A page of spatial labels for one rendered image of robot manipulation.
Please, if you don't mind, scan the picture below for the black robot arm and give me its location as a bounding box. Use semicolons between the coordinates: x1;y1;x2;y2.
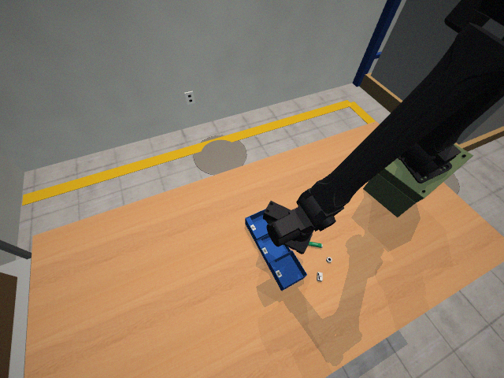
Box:
263;0;504;246

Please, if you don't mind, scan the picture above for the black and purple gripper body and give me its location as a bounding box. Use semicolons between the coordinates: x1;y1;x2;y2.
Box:
283;230;314;254

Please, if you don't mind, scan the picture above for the blue rack of bins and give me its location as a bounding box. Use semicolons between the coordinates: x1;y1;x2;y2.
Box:
245;209;307;291

